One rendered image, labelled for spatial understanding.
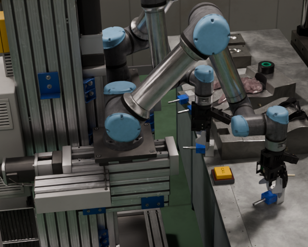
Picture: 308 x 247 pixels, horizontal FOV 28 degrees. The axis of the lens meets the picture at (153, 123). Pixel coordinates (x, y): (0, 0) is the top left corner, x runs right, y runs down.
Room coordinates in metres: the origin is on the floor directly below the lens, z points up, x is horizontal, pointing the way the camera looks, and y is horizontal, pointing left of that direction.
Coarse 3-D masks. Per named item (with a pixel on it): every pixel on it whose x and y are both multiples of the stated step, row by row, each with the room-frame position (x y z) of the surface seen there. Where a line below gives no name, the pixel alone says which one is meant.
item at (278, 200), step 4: (272, 188) 1.85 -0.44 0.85; (264, 192) 1.84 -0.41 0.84; (268, 192) 1.84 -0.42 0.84; (284, 192) 1.84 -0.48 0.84; (264, 196) 1.82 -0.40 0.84; (268, 196) 1.82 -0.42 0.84; (272, 196) 1.82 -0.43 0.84; (276, 196) 1.82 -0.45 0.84; (260, 200) 1.80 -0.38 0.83; (264, 200) 1.81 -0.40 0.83; (268, 200) 1.80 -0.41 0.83; (272, 200) 1.81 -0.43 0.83; (276, 200) 1.82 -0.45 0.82; (280, 200) 1.83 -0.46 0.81; (256, 204) 1.79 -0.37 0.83; (268, 204) 1.80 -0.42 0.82
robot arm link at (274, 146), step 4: (268, 140) 1.87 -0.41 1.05; (264, 144) 1.84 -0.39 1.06; (268, 144) 1.81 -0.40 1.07; (272, 144) 1.80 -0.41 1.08; (276, 144) 1.80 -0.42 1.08; (280, 144) 1.80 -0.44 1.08; (284, 144) 1.81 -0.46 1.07; (268, 148) 1.81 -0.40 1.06; (272, 148) 1.80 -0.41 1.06; (276, 148) 1.80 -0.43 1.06; (280, 148) 1.80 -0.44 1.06; (284, 148) 1.81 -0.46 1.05
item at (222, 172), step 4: (216, 168) 2.02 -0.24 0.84; (220, 168) 2.02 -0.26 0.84; (224, 168) 2.01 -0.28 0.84; (228, 168) 2.01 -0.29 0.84; (216, 172) 1.99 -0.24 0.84; (220, 172) 1.99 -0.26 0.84; (224, 172) 1.99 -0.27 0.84; (228, 172) 1.99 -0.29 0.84; (216, 176) 1.97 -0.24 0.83; (220, 176) 1.97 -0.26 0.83; (224, 176) 1.97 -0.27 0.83; (228, 176) 1.97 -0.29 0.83
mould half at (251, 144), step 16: (224, 112) 2.37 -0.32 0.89; (256, 112) 2.37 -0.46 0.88; (288, 112) 2.28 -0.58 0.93; (288, 128) 2.17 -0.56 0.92; (304, 128) 2.15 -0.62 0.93; (224, 144) 2.13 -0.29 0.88; (240, 144) 2.13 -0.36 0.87; (256, 144) 2.14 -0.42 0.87; (288, 144) 2.15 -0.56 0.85; (304, 144) 2.15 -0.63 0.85
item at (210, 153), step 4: (212, 140) 2.20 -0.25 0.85; (196, 144) 2.19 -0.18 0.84; (212, 144) 2.17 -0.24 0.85; (188, 148) 2.19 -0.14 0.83; (192, 148) 2.18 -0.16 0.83; (196, 148) 2.17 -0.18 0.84; (200, 148) 2.16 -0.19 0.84; (204, 148) 2.16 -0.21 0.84; (212, 148) 2.16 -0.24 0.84; (196, 152) 2.17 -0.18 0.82; (200, 152) 2.16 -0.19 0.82; (204, 152) 2.16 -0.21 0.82; (208, 152) 2.16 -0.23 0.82; (212, 152) 2.16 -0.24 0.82; (208, 156) 2.16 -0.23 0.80; (212, 156) 2.16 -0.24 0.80
